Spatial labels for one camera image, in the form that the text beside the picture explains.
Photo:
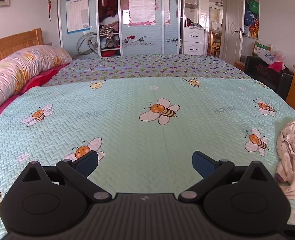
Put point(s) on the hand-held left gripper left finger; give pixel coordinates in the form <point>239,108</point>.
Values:
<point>87,162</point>

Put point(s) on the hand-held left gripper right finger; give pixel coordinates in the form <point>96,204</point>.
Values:
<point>202,163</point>

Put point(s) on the cream printed shirt purple lace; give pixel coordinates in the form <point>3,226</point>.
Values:
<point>291,150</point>

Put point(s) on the pile of clothes in wardrobe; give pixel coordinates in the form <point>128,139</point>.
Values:
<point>108,38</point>

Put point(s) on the green bee-print quilt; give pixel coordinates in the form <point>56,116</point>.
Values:
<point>137,142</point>

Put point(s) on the red blanket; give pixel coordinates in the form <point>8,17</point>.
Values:
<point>41,76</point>

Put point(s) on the black armchair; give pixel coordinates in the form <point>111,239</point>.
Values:
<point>270,76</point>

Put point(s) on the pink floral rolled duvet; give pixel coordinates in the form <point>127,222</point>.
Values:
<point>17,70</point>

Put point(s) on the wooden chair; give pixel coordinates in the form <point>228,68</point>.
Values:
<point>214,45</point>

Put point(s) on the white drawer cabinet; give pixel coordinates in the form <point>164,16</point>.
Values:
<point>193,41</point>

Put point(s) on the plastic bags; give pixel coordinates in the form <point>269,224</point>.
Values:
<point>272,60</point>

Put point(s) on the green cardboard box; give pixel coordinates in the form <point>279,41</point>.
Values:
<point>261,48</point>

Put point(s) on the white door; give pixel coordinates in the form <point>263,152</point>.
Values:
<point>231,30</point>

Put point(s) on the light blue sliding-door wardrobe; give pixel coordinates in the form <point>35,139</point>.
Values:
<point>147,37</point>

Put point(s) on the wooden headboard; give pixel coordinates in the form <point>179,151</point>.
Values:
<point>12,45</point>

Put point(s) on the blue bordered chart poster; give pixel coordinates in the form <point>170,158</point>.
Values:
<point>77,15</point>

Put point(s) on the pink bordered poster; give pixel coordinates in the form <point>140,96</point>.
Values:
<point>142,7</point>
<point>166,7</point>

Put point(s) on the red hanging ornament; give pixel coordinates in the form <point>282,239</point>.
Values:
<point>49,6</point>

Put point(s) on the bags in wall niche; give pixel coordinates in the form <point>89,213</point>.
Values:
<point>252,12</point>

